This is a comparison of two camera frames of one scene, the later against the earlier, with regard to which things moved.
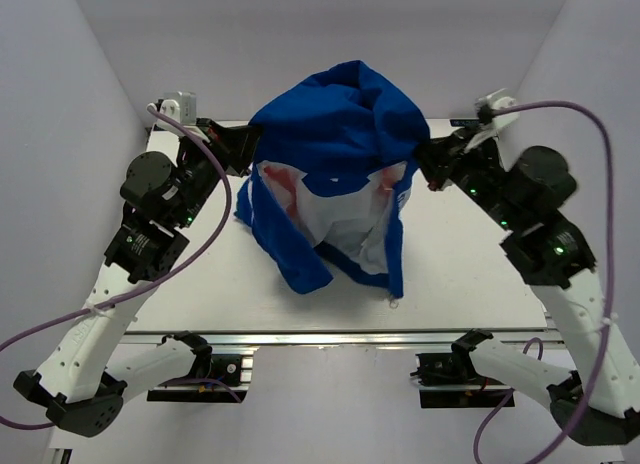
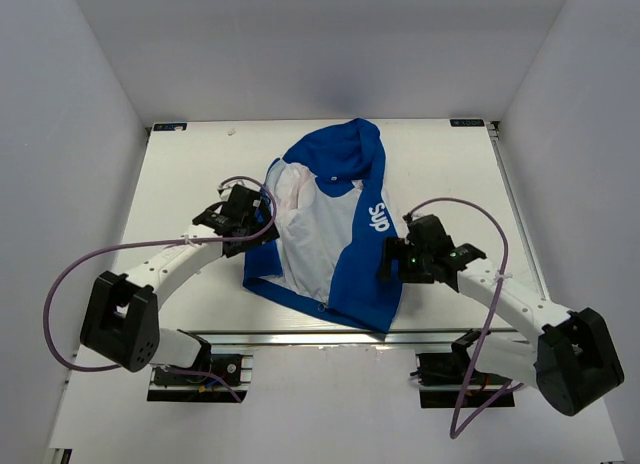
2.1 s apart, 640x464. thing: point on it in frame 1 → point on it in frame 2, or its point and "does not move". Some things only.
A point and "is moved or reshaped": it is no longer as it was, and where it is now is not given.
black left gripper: [234, 147] → [269, 235]
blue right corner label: [464, 122] does not move
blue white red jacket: [333, 162] is moved or reshaped
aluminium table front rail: [347, 338] does not move
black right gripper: [440, 158] → [397, 248]
